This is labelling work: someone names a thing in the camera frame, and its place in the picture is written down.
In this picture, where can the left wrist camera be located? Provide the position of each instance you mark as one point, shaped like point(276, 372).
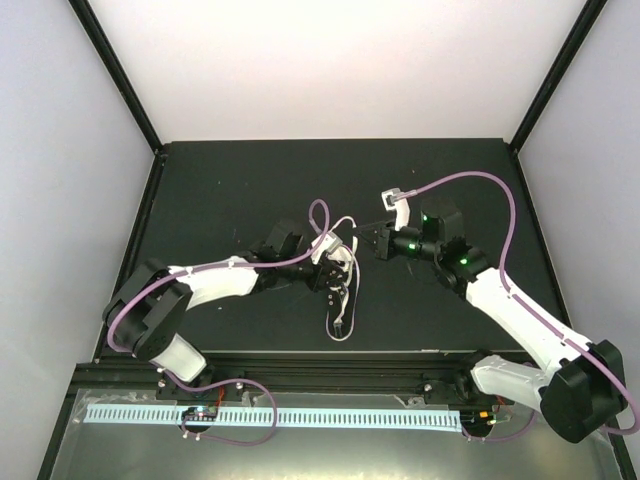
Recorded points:
point(328, 247)

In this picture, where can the white slotted cable duct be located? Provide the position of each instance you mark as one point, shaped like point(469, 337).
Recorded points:
point(265, 417)

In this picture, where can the black aluminium rail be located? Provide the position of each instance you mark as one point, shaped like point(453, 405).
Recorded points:
point(335, 372)

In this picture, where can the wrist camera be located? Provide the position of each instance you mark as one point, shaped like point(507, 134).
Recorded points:
point(328, 247)
point(393, 202)

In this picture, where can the black left frame post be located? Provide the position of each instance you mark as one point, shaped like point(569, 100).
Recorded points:
point(109, 58)

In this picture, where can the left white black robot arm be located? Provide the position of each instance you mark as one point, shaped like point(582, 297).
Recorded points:
point(144, 316)

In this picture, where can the black right frame post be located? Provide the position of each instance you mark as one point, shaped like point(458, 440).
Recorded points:
point(582, 26)

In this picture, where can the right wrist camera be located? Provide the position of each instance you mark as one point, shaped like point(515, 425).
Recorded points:
point(393, 202)

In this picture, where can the controller board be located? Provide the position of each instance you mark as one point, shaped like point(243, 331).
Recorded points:
point(483, 417)
point(199, 413)

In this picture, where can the black frame post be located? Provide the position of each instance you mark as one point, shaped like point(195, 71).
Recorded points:
point(109, 58)
point(582, 26)

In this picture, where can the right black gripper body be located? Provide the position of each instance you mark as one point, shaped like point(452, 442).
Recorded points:
point(387, 252)

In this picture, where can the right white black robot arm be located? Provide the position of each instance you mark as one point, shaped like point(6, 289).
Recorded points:
point(574, 383)

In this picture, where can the black white sneaker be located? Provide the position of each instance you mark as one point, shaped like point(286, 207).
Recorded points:
point(342, 305)

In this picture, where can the white shoelace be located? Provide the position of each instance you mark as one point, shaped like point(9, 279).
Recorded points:
point(350, 250)

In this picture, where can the right controller board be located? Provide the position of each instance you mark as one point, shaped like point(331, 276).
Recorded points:
point(483, 417)

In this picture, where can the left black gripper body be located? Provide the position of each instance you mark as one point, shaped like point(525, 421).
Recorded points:
point(317, 280)

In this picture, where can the black table mat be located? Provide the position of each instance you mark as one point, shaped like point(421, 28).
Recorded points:
point(214, 199)

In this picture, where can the left controller board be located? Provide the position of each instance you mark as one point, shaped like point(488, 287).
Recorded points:
point(199, 413)

